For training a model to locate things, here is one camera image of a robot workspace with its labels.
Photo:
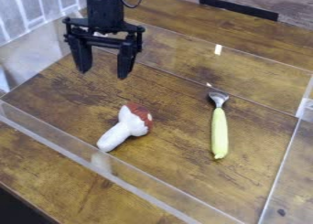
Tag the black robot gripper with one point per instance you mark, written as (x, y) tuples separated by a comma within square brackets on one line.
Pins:
[(104, 29)]

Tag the red and white toy mushroom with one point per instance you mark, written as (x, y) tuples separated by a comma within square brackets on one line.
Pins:
[(133, 123)]

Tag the black strip on back table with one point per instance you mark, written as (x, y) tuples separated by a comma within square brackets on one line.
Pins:
[(242, 9)]

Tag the spoon with yellow-green handle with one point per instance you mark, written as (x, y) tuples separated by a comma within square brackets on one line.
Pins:
[(219, 135)]

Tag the clear acrylic enclosure wall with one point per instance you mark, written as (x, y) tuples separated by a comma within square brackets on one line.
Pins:
[(160, 178)]

